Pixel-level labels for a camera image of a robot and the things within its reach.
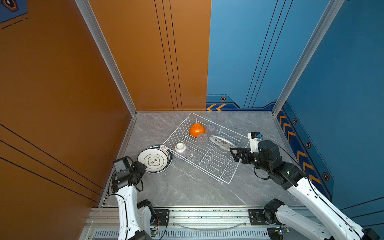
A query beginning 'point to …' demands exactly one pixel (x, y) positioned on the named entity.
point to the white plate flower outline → (154, 160)
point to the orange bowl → (196, 129)
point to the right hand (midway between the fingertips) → (235, 150)
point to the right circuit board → (277, 233)
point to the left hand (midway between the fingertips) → (143, 164)
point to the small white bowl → (180, 147)
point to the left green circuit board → (153, 232)
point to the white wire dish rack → (206, 146)
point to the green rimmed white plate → (164, 148)
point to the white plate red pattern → (222, 142)
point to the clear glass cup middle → (201, 140)
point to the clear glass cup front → (191, 155)
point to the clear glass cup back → (212, 130)
